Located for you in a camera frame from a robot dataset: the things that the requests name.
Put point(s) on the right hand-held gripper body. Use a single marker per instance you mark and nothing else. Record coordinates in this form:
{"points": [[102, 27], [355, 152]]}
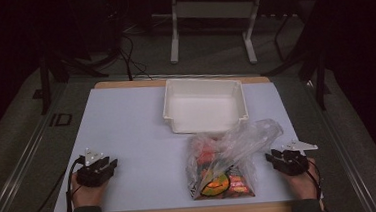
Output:
{"points": [[293, 163]]}

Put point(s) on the yellow snack packet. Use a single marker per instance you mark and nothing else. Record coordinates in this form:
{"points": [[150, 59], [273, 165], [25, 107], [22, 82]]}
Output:
{"points": [[215, 186]]}

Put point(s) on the person's right hand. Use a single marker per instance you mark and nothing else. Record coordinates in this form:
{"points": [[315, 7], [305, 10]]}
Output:
{"points": [[303, 186]]}

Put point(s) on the red black chips packet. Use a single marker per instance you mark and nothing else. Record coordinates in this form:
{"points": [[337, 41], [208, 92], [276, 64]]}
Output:
{"points": [[240, 186]]}

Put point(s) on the white metal desk frame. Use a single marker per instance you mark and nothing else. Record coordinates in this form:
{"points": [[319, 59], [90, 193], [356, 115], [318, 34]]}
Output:
{"points": [[216, 10]]}

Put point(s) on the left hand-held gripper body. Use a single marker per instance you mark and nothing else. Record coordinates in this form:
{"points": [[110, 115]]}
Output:
{"points": [[92, 174]]}

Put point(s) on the white table mat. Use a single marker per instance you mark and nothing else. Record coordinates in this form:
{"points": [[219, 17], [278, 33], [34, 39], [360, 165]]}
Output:
{"points": [[134, 130]]}

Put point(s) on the metal floor rail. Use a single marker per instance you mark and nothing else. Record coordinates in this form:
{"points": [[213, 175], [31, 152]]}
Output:
{"points": [[343, 155], [16, 171]]}

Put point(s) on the person's left hand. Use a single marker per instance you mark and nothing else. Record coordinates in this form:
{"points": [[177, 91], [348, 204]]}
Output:
{"points": [[87, 196]]}

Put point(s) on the black metal stand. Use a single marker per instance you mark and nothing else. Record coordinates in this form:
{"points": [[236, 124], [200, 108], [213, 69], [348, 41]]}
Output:
{"points": [[321, 76], [45, 86]]}

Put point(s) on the clear plastic bag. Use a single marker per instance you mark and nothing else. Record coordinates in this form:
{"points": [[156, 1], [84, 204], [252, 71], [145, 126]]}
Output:
{"points": [[245, 142]]}

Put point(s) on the white plastic bin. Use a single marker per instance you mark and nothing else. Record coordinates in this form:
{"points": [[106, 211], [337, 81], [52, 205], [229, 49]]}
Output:
{"points": [[203, 113]]}

